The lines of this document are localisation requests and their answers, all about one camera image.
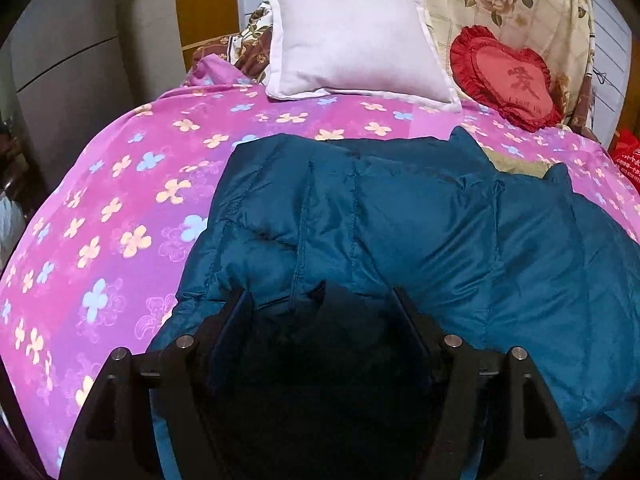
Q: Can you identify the grey wardrobe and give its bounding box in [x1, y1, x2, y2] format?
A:
[1, 0, 186, 191]

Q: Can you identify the brown floral pillow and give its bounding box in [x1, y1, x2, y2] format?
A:
[183, 1, 272, 87]

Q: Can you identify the red plastic bag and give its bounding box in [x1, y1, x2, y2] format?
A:
[611, 129, 640, 191]

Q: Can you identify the white square pillow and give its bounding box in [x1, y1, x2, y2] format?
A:
[266, 0, 461, 113]

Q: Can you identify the teal quilted down jacket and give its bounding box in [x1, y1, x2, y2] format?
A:
[151, 129, 639, 479]

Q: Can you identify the pink floral bed sheet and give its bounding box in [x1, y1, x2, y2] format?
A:
[1, 55, 639, 476]

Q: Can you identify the beige rose-print blanket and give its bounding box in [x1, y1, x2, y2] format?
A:
[424, 0, 596, 136]

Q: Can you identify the red heart-shaped cushion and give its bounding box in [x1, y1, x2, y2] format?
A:
[449, 25, 563, 132]

